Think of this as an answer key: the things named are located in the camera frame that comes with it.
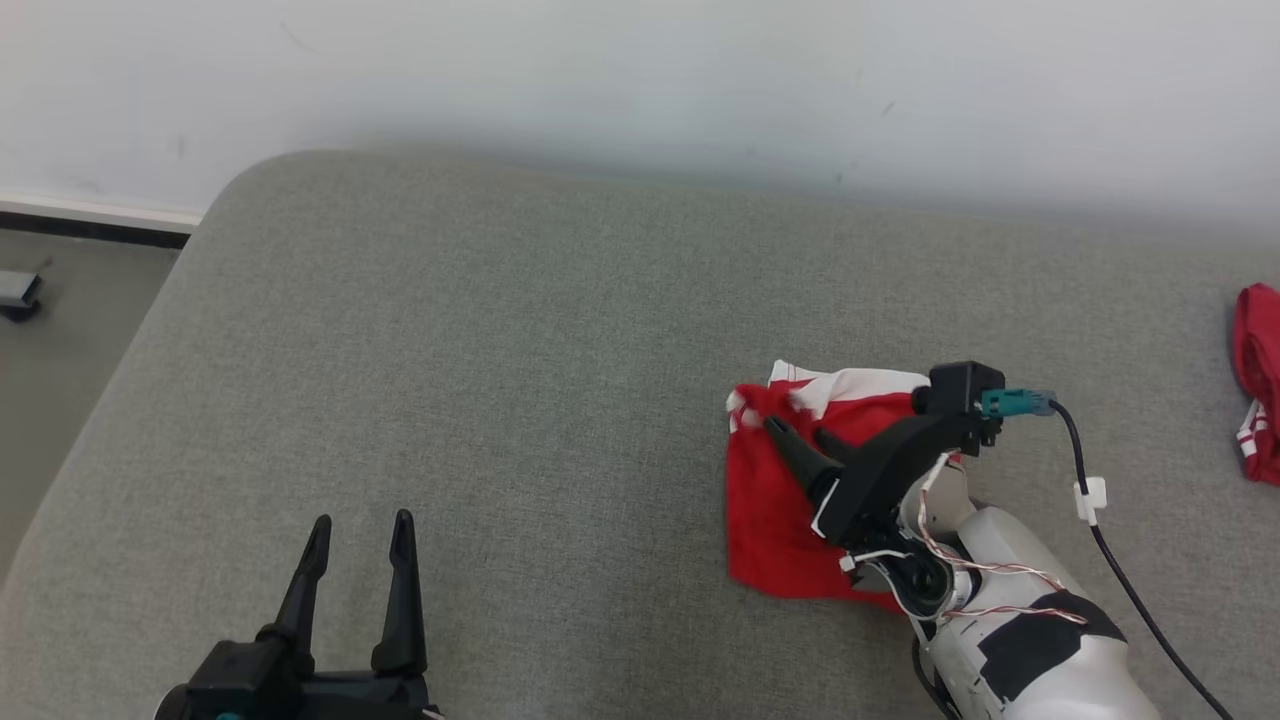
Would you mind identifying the black and white baseboard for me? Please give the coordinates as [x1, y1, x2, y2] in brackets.
[0, 190, 206, 249]

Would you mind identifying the twisted red white wire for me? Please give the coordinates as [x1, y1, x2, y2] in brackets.
[913, 455, 1088, 626]

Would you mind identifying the red jersey with printed lettering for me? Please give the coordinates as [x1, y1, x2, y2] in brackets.
[725, 360, 971, 613]

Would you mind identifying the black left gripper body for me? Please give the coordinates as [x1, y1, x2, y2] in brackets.
[155, 640, 441, 720]

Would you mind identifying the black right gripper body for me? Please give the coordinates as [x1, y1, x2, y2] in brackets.
[812, 410, 986, 549]

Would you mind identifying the plain red white-trimmed garment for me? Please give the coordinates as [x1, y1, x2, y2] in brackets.
[1232, 283, 1280, 488]

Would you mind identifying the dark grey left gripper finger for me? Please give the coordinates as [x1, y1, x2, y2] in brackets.
[257, 515, 333, 666]
[372, 509, 429, 676]

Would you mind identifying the grey caster foot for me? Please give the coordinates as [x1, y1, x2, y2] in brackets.
[0, 262, 51, 323]

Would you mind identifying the black right camera cable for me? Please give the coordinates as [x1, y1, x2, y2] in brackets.
[1045, 400, 1236, 720]

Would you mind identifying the teal cable connector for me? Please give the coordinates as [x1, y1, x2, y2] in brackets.
[980, 388, 1058, 419]

